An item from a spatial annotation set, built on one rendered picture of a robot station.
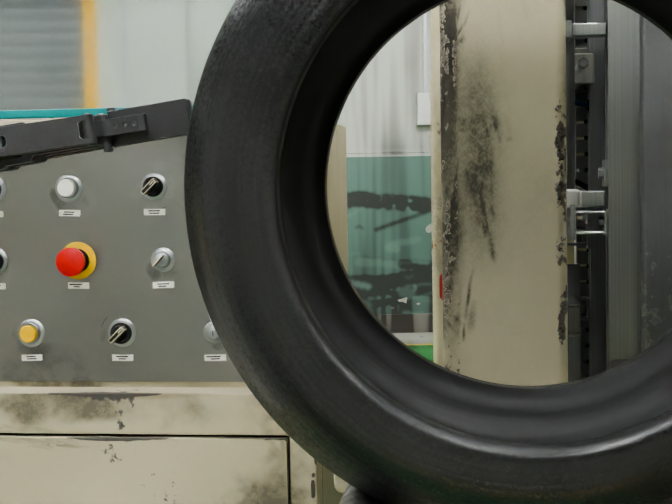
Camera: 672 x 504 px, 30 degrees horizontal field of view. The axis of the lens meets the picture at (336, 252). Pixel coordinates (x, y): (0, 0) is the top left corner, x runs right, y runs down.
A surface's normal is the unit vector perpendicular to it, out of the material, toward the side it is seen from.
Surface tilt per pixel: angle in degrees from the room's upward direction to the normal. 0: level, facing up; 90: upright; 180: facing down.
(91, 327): 90
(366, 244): 90
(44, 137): 88
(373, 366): 82
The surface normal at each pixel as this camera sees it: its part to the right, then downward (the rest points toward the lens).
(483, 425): -0.09, -0.12
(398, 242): 0.03, 0.05
